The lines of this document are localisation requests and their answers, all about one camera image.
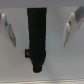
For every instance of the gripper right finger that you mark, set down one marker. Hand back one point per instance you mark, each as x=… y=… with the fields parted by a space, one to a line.
x=70 y=28

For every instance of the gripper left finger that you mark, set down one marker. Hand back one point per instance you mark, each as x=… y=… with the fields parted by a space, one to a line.
x=8 y=28

